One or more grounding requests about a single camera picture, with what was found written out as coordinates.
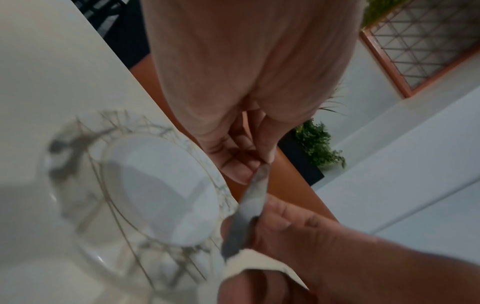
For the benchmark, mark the window with diamond grille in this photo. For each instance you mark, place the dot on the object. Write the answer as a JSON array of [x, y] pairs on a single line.
[[423, 41]]

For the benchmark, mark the black chair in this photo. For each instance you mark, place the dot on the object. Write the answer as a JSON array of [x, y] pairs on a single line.
[[112, 26]]

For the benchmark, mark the black planter box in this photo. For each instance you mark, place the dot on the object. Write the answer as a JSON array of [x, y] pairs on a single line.
[[298, 166]]

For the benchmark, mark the person's left hand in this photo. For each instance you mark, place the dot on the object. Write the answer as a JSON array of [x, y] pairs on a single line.
[[240, 59]]

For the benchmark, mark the white cloth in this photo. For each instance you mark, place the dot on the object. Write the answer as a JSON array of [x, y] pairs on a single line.
[[258, 261]]

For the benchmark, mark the person's right forearm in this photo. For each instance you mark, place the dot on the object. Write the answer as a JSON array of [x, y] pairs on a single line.
[[450, 279]]

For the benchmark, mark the green potted plant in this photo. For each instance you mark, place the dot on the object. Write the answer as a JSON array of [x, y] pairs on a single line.
[[318, 145]]

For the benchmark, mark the green leafy bush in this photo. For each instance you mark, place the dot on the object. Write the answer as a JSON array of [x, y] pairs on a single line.
[[378, 10]]

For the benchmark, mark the person's right hand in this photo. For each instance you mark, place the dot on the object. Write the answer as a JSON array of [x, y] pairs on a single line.
[[337, 255]]

